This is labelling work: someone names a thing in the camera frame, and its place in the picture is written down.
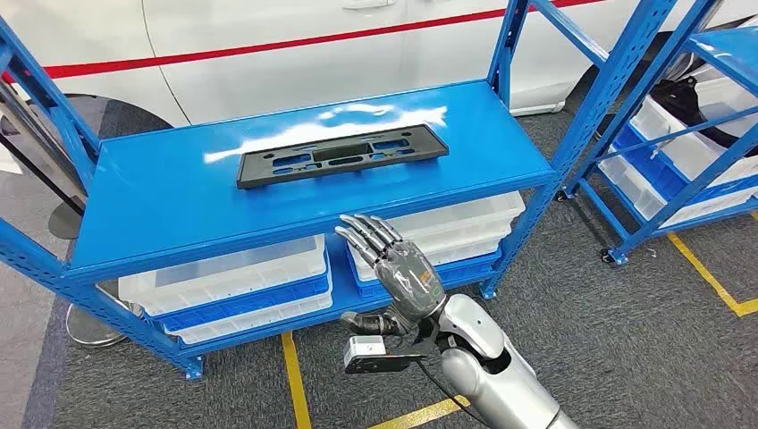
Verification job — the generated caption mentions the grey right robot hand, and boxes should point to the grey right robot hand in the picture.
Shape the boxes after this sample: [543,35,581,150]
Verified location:
[334,214,447,338]

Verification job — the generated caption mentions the black plastic plate part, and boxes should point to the black plastic plate part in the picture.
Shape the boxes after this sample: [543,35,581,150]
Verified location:
[236,124,450,190]

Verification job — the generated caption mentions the blue metal shelf rack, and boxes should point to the blue metal shelf rack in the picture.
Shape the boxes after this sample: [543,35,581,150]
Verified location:
[556,0,758,265]
[0,0,679,383]

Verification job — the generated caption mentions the white car red stripe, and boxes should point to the white car red stripe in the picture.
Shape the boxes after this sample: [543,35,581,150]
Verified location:
[0,0,758,156]

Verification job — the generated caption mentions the round metal stanchion base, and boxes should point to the round metal stanchion base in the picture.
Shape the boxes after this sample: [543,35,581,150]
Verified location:
[48,201,84,241]
[64,282,143,349]

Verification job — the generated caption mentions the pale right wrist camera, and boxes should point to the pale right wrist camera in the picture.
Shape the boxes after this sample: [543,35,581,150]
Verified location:
[342,334,388,366]

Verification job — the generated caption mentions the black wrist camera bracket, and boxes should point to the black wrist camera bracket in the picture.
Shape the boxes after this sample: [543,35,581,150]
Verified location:
[344,334,442,375]

